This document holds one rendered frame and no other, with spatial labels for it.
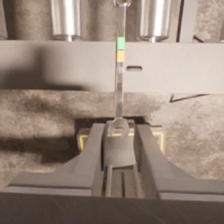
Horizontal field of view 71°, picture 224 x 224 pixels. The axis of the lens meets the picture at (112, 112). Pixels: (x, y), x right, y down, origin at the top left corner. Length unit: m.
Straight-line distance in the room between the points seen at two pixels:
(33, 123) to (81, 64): 1.51
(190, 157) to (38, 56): 1.74
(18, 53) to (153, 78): 0.25
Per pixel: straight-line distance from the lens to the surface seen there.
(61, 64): 0.32
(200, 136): 1.81
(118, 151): 1.33
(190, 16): 0.76
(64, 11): 0.60
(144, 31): 0.59
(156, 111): 1.57
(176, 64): 0.32
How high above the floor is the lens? 1.47
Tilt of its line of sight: 74 degrees down
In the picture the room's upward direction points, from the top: 173 degrees counter-clockwise
